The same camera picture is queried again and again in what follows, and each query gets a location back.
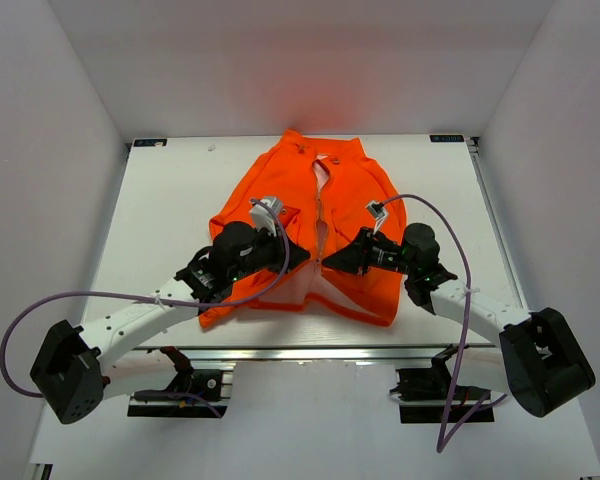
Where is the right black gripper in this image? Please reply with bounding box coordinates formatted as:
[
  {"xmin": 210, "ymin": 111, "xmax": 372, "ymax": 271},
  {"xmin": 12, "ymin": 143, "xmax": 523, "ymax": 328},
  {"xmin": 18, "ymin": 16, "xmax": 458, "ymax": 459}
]
[{"xmin": 322, "ymin": 227, "xmax": 416, "ymax": 277}]

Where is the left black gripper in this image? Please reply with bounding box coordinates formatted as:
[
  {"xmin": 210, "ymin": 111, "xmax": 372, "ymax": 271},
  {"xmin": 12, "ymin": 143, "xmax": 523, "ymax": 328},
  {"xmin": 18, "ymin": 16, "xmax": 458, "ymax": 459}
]
[{"xmin": 229, "ymin": 223, "xmax": 310, "ymax": 283}]

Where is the orange jacket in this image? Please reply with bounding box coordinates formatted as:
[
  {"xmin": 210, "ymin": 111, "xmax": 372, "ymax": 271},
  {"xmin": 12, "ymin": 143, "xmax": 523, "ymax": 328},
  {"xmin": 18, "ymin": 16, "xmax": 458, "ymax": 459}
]
[{"xmin": 199, "ymin": 130, "xmax": 402, "ymax": 327}]

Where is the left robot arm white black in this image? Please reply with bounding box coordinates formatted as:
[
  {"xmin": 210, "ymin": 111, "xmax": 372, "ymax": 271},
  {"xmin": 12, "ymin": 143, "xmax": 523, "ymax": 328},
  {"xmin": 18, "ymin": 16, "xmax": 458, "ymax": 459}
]
[{"xmin": 30, "ymin": 222, "xmax": 310, "ymax": 425}]

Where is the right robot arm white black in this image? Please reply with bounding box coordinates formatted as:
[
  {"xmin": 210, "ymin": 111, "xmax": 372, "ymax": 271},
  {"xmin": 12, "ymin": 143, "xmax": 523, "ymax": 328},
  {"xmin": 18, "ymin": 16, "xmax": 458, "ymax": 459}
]
[{"xmin": 322, "ymin": 223, "xmax": 596, "ymax": 418}]

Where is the right blue table label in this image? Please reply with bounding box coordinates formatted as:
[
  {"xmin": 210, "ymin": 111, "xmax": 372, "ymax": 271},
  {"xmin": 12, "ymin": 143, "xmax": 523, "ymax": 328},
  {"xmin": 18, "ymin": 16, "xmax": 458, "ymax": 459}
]
[{"xmin": 429, "ymin": 134, "xmax": 465, "ymax": 143}]

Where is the blue table label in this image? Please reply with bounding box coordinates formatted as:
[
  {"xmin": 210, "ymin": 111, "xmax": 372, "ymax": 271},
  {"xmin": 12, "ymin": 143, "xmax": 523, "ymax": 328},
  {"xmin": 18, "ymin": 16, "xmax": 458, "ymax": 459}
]
[
  {"xmin": 429, "ymin": 134, "xmax": 465, "ymax": 143},
  {"xmin": 132, "ymin": 138, "xmax": 167, "ymax": 148}
]

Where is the left blue table label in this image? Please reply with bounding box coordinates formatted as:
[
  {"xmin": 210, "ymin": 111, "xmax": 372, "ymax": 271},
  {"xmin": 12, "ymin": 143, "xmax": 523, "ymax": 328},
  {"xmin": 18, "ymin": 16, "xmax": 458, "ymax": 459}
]
[{"xmin": 132, "ymin": 138, "xmax": 167, "ymax": 148}]

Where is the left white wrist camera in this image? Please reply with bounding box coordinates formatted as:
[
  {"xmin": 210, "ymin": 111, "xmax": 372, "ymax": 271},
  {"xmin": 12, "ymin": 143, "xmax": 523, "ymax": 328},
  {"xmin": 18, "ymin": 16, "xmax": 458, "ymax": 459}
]
[{"xmin": 249, "ymin": 196, "xmax": 283, "ymax": 237}]

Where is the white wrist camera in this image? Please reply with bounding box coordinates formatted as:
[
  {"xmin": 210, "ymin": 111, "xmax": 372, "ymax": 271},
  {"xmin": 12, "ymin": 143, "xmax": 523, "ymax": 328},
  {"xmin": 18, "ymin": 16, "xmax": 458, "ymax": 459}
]
[
  {"xmin": 366, "ymin": 201, "xmax": 389, "ymax": 234},
  {"xmin": 249, "ymin": 196, "xmax": 283, "ymax": 237}
]

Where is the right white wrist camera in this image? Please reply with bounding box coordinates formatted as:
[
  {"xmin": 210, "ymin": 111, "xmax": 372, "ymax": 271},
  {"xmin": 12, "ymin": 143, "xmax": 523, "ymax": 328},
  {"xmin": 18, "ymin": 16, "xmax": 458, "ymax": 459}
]
[{"xmin": 366, "ymin": 201, "xmax": 389, "ymax": 234}]

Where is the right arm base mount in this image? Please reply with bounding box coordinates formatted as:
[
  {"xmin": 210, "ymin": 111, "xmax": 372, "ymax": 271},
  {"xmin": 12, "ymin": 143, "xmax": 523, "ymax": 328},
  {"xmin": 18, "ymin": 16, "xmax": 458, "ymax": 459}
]
[{"xmin": 389, "ymin": 344, "xmax": 495, "ymax": 426}]

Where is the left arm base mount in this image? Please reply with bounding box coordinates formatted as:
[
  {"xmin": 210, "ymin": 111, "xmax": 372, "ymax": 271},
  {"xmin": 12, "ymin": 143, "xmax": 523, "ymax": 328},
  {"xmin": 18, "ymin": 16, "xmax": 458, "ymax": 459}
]
[{"xmin": 127, "ymin": 347, "xmax": 233, "ymax": 419}]

